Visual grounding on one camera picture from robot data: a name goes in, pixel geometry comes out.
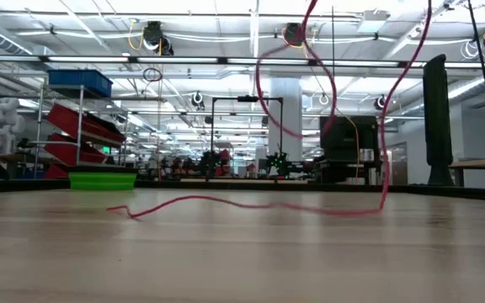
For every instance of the black background robot arm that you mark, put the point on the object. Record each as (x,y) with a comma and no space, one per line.
(280,162)

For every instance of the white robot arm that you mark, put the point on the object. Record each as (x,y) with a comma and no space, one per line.
(4,122)

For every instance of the white building column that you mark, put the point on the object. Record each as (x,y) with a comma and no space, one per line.
(286,118)

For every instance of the black monitor cart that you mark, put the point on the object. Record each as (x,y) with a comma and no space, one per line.
(343,134)

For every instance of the long ceiling light strip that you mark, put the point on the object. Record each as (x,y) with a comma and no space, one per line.
(183,60)

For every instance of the green square container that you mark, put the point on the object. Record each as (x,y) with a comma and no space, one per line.
(101,182)

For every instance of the red storage bin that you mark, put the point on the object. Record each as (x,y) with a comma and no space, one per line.
(74,120)
(55,172)
(65,151)

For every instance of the blue storage bin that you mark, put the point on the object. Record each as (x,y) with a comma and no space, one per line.
(80,80)

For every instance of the wooden top workbench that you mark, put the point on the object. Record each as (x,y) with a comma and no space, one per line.
(478,163)

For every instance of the black gantry frame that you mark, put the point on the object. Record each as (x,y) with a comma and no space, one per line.
(246,99)

